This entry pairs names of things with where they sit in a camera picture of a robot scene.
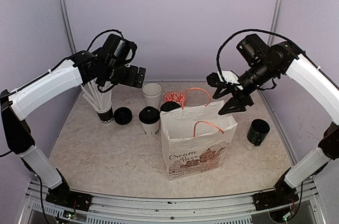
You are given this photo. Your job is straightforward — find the red white patterned bowl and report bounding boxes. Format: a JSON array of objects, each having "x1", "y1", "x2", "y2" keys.
[{"x1": 164, "y1": 91, "x2": 186, "y2": 105}]

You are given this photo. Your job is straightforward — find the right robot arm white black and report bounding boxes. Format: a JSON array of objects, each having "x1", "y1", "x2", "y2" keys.
[{"x1": 206, "y1": 29, "x2": 338, "y2": 205}]

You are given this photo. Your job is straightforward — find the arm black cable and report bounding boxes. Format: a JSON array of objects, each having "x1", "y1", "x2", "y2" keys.
[
  {"x1": 216, "y1": 29, "x2": 292, "y2": 82},
  {"x1": 86, "y1": 29, "x2": 138, "y2": 52}
]

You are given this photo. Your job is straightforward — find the aluminium front rail frame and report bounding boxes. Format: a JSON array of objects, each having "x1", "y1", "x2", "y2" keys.
[{"x1": 18, "y1": 178, "x2": 329, "y2": 224}]

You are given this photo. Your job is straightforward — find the white paper takeout bag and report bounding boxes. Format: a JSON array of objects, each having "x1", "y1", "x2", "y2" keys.
[{"x1": 160, "y1": 100, "x2": 238, "y2": 180}]

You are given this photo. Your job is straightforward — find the dark green mug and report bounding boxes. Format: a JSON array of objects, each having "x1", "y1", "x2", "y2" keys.
[{"x1": 247, "y1": 119, "x2": 270, "y2": 146}]

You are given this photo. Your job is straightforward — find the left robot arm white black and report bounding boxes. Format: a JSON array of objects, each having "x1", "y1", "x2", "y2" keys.
[{"x1": 1, "y1": 29, "x2": 146, "y2": 205}]

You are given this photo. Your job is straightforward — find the aluminium corner post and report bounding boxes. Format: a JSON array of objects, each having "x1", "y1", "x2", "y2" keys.
[
  {"x1": 58, "y1": 0, "x2": 76, "y2": 53},
  {"x1": 270, "y1": 0, "x2": 283, "y2": 33}
]

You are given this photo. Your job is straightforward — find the left aluminium corner post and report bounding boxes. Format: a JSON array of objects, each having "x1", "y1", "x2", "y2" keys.
[{"x1": 58, "y1": 0, "x2": 76, "y2": 53}]

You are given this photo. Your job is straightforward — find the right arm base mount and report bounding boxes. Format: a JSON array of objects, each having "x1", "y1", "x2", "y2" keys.
[{"x1": 253, "y1": 180, "x2": 299, "y2": 211}]

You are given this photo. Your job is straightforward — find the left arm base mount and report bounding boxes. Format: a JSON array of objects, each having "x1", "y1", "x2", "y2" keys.
[{"x1": 46, "y1": 180, "x2": 92, "y2": 212}]

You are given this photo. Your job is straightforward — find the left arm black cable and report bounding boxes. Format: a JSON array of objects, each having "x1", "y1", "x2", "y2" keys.
[{"x1": 86, "y1": 29, "x2": 138, "y2": 52}]

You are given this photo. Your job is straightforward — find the right aluminium corner post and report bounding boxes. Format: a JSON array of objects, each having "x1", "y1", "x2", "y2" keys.
[{"x1": 270, "y1": 0, "x2": 283, "y2": 33}]

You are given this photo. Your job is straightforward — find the stack of white paper cups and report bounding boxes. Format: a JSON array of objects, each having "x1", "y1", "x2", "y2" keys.
[{"x1": 142, "y1": 83, "x2": 162, "y2": 109}]

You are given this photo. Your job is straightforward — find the white paper cup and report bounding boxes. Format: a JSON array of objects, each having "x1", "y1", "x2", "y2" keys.
[
  {"x1": 160, "y1": 101, "x2": 181, "y2": 113},
  {"x1": 141, "y1": 121, "x2": 160, "y2": 138}
]

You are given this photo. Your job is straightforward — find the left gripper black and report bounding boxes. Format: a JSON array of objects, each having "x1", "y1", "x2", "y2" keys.
[{"x1": 103, "y1": 61, "x2": 146, "y2": 87}]

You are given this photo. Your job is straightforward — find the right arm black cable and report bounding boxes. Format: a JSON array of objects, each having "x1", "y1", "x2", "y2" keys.
[{"x1": 216, "y1": 29, "x2": 292, "y2": 82}]

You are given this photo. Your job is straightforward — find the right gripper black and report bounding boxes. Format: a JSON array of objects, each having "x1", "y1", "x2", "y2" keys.
[{"x1": 214, "y1": 59, "x2": 279, "y2": 114}]

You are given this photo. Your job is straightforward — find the cup holding white straws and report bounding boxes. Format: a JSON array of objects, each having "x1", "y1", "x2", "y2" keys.
[{"x1": 81, "y1": 80, "x2": 114, "y2": 124}]

